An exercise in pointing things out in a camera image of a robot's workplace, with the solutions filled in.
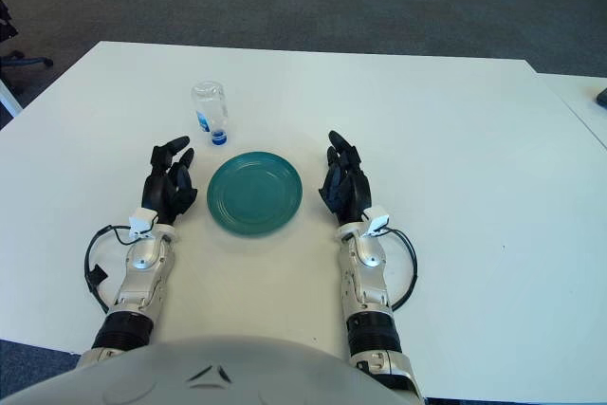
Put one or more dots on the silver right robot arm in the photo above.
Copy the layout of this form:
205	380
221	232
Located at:
365	277

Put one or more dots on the black office chair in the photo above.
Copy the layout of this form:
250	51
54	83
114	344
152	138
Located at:
23	62

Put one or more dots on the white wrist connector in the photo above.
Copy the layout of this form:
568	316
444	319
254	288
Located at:
378	220
142	220

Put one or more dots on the dark flat device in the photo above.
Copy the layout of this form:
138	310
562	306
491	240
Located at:
603	97

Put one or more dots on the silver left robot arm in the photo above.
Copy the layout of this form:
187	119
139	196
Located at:
142	272

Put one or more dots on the white right wrist connector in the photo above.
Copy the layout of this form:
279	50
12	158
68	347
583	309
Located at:
378	220

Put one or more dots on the clear plastic bottle blue cap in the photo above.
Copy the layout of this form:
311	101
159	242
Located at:
208	101

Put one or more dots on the white left wrist connector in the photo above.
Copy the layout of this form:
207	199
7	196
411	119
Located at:
142	220

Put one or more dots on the grey robot torso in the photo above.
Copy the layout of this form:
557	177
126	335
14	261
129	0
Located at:
213	376

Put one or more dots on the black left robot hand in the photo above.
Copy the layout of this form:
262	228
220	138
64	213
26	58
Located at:
161	191

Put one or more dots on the white adjoining table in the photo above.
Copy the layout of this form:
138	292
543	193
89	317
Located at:
578	97

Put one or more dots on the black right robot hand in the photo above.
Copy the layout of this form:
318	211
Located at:
353	191

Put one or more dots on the teal round plate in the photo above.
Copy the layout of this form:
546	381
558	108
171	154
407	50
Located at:
256	196

